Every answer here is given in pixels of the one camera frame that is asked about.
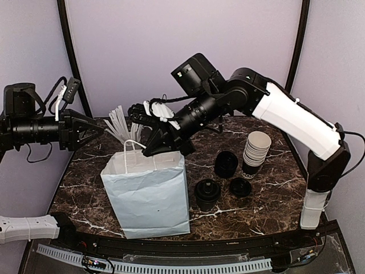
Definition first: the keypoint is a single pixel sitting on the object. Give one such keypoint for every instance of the black plastic cup lid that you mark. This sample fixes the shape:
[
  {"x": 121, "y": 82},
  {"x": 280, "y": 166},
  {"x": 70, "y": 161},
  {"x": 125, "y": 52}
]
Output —
[{"x": 207, "y": 190}]

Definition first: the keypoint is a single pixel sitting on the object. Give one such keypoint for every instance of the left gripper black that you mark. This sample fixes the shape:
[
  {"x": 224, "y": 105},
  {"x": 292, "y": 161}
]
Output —
[{"x": 71, "y": 138}]

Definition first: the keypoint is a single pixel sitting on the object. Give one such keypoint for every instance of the white slotted cable duct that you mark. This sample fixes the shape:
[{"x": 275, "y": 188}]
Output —
[{"x": 140, "y": 264}]

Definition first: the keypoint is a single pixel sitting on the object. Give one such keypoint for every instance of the stack of paper coffee cups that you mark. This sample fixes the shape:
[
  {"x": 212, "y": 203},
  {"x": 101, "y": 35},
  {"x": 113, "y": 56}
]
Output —
[{"x": 256, "y": 148}]

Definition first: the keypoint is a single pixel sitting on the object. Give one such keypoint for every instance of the black plastic lid on table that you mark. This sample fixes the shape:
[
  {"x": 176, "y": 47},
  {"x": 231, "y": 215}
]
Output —
[{"x": 240, "y": 187}]

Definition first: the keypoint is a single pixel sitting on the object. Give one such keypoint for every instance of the light blue paper bag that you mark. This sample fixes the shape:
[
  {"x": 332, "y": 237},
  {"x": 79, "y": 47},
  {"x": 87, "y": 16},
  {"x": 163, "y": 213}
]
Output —
[{"x": 149, "y": 195}]

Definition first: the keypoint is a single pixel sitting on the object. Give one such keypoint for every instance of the bundle of wrapped white straws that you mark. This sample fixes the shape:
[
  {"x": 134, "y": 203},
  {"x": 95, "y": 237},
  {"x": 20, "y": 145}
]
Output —
[{"x": 118, "y": 128}]

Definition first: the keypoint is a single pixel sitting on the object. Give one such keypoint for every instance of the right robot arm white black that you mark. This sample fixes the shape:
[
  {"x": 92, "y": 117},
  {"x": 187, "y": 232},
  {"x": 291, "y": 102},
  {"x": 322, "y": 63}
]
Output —
[{"x": 258, "y": 97}]

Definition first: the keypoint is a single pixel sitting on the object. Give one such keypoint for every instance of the black front frame rail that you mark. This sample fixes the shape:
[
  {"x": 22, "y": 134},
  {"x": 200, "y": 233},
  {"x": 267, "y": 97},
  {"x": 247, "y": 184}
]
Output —
[{"x": 279, "y": 244}]

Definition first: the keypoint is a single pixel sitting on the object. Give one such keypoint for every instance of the stack of black lids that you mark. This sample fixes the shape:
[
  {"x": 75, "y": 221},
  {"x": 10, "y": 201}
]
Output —
[{"x": 225, "y": 164}]

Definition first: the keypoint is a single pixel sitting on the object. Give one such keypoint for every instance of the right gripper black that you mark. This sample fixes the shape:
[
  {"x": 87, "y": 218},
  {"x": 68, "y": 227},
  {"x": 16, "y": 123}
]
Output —
[{"x": 170, "y": 140}]

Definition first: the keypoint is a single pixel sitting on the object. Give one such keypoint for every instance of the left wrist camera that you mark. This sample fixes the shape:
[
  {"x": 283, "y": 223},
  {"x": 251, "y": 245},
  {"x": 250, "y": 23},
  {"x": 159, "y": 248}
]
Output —
[{"x": 66, "y": 94}]

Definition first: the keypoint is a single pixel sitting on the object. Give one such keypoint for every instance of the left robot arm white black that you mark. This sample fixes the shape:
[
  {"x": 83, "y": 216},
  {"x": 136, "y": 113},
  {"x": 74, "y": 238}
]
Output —
[{"x": 23, "y": 122}]

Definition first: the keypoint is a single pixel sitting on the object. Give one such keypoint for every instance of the black paper coffee cup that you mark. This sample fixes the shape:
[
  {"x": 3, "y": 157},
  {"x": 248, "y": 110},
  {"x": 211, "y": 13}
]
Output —
[{"x": 205, "y": 206}]

